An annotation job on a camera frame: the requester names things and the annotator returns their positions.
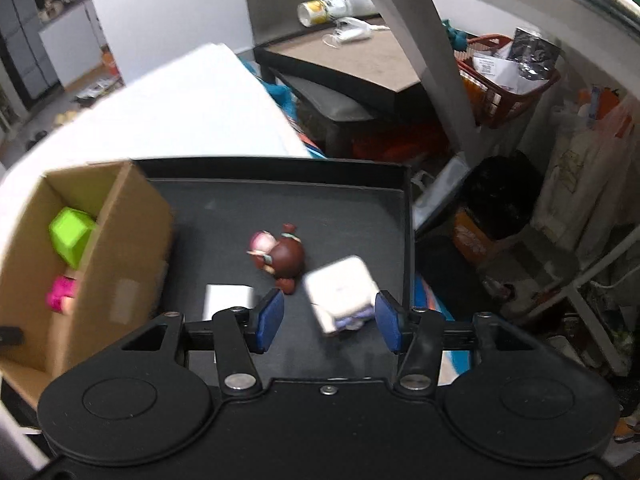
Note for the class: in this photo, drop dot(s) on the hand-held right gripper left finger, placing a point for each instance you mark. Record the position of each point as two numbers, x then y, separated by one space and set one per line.
270 320

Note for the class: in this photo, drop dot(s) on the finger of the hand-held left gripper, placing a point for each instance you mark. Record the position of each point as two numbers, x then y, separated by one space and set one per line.
10 336

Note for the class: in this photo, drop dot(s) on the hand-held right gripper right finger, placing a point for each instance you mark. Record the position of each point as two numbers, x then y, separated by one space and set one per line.
389 320

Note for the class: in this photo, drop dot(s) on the white cube charger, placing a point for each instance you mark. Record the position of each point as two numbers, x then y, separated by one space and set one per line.
337 287

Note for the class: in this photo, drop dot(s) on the pink bear toy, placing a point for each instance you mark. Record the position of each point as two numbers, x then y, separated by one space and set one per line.
62 294

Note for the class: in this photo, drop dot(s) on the black tray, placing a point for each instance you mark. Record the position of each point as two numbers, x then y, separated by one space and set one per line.
350 210

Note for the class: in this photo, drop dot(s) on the green cube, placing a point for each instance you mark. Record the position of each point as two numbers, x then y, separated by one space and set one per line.
70 235

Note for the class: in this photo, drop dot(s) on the brown cardboard box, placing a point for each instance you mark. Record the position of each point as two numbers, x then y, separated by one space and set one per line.
130 240

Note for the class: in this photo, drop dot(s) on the white flat charger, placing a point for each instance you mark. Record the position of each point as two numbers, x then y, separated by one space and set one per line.
225 300

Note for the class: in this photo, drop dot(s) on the brown-haired doll figurine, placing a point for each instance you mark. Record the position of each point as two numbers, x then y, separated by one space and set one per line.
290 260

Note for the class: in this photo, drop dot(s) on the orange packet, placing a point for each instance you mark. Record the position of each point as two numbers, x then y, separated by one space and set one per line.
472 235

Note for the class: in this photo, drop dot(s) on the black bag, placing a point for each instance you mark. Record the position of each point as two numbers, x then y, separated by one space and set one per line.
495 195

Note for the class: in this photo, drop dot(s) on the white metal rack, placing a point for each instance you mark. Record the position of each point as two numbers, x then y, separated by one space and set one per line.
590 305

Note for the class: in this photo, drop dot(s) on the blue printed cloth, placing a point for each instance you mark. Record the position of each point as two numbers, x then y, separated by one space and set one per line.
280 95

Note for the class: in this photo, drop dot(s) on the grey cushion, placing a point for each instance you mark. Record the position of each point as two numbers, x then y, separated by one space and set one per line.
335 100

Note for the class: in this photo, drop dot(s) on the cream tote bags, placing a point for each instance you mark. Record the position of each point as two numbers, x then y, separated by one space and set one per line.
585 180

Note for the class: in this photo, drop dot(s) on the red plastic basket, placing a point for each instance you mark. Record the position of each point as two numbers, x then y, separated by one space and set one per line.
500 105

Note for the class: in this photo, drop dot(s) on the low brown table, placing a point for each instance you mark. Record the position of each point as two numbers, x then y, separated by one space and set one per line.
340 60

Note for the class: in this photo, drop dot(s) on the white face mask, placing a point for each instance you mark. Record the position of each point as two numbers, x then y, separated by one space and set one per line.
350 32

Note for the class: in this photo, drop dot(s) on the white kitchen cabinet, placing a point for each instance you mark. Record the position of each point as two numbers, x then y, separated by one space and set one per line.
70 45

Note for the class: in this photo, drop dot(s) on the grey drawer cabinet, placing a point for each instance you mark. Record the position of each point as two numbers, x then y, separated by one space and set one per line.
25 35

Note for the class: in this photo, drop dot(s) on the yellow-white snack can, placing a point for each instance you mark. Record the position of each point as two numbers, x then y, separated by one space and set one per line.
320 10

